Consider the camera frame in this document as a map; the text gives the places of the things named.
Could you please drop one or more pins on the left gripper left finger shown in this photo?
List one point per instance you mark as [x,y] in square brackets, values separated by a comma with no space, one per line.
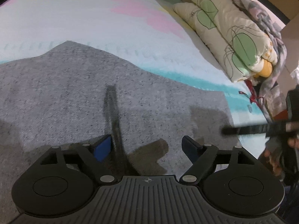
[88,157]

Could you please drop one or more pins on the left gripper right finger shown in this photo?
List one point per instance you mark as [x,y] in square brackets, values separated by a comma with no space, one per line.
[204,159]

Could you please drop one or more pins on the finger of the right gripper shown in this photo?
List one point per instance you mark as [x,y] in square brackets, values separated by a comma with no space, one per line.
[244,130]

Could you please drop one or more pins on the grey knit pants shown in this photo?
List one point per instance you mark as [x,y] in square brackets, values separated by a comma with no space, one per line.
[76,94]

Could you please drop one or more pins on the person's right hand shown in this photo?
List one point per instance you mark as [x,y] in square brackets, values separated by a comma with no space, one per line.
[282,155]

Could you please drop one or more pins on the grey pink floral blanket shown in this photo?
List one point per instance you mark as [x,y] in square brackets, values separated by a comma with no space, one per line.
[277,50]

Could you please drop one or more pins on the cream leaf-print quilt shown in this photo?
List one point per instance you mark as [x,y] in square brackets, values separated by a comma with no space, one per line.
[234,39]

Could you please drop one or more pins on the pastel flower bedsheet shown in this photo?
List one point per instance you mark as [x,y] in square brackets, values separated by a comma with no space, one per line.
[146,33]

